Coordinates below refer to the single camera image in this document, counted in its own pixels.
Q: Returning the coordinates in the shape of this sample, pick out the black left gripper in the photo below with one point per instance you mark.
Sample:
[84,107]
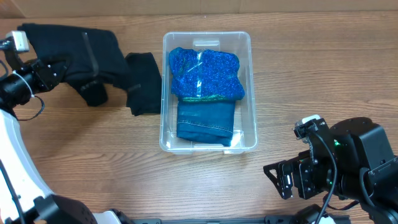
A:
[46,80]

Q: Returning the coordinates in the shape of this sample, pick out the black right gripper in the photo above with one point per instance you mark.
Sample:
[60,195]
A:
[306,165]

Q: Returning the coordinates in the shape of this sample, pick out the black pants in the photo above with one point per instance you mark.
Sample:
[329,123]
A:
[95,58]

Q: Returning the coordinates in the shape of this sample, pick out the blue denim jeans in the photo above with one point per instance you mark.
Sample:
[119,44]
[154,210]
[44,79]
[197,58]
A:
[210,123]

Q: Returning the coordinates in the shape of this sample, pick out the sparkly blue garment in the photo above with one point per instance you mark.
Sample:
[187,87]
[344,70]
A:
[205,75]

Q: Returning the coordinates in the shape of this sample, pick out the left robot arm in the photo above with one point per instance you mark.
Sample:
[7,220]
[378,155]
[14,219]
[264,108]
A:
[25,197]

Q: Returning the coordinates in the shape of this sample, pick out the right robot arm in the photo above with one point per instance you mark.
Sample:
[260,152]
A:
[353,160]

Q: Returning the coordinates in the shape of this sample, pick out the clear plastic storage bin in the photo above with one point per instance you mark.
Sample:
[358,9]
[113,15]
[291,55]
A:
[245,136]

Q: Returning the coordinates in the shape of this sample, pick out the black folded shirt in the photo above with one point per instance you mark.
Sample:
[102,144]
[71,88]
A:
[144,94]

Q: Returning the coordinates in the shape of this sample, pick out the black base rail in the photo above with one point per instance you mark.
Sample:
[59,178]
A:
[271,219]

